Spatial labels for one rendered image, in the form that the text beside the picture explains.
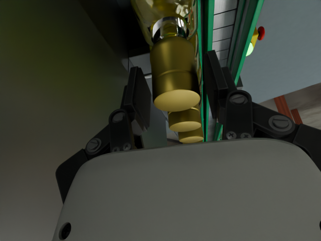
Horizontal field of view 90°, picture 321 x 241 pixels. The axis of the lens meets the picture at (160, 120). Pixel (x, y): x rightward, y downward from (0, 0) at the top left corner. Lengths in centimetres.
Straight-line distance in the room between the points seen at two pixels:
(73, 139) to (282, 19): 68
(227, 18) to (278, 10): 26
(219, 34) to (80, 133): 39
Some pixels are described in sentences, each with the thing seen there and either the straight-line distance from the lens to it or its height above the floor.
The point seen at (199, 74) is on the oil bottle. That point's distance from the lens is 24.
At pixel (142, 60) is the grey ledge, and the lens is 50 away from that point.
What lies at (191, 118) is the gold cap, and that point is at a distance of 16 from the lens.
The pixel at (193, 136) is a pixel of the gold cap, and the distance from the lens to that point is 21.
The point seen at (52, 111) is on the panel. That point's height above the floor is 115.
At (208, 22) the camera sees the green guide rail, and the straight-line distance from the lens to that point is 33.
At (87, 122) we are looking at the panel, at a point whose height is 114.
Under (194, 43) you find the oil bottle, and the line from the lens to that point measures 19.
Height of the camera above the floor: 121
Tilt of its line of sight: 21 degrees down
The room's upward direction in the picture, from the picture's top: 176 degrees clockwise
